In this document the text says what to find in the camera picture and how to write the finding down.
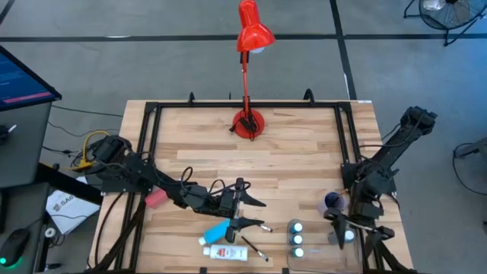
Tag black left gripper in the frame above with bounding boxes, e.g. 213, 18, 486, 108
197, 177, 267, 244

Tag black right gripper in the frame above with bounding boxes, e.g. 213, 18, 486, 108
325, 201, 396, 251

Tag large red paint bottle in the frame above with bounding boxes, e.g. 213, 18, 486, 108
145, 188, 169, 209

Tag large light blue paint bottle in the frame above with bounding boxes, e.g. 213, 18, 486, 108
197, 218, 231, 247

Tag white bottle red label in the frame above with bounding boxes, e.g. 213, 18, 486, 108
202, 244, 249, 263

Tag purple plastic cup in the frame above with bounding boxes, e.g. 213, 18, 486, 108
317, 191, 348, 216

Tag clear plastic bin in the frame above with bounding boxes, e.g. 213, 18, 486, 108
285, 218, 363, 273

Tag grey equipment leg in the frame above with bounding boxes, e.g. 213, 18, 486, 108
452, 136, 487, 161

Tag red desk lamp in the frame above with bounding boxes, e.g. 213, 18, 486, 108
229, 0, 277, 142

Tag white printed paper sheet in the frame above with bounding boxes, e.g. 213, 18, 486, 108
45, 189, 101, 235

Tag black side table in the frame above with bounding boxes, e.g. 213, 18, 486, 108
0, 162, 103, 274

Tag grey desk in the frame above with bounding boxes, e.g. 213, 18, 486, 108
0, 101, 53, 190

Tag black floor fan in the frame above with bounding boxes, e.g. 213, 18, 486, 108
403, 0, 487, 47

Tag black computer mouse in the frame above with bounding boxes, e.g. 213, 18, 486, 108
0, 228, 31, 268

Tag computer monitor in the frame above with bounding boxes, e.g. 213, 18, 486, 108
0, 45, 62, 112

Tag black aluminium table frame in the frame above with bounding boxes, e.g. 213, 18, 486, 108
85, 88, 419, 274

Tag yellow cable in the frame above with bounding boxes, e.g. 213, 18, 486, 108
71, 130, 111, 171

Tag black floor cable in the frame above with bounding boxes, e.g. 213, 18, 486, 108
51, 104, 125, 119

